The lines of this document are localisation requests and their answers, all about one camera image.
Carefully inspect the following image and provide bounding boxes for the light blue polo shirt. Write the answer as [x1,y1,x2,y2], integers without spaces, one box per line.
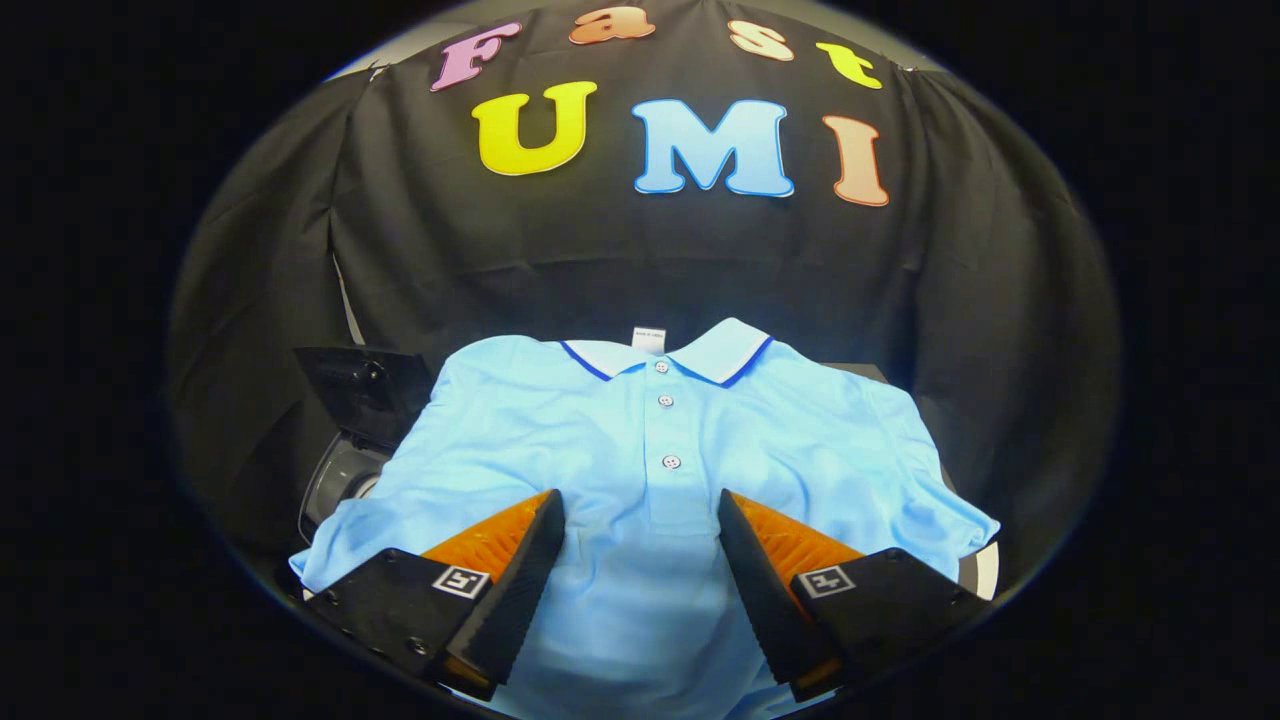
[290,318,1001,720]

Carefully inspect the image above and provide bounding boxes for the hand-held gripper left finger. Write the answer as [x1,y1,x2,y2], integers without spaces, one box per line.
[305,489,567,701]

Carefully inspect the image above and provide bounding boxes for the black backdrop cloth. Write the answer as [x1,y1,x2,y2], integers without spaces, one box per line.
[165,0,1121,591]

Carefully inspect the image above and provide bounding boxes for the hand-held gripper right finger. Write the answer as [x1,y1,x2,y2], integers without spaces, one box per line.
[717,489,993,703]

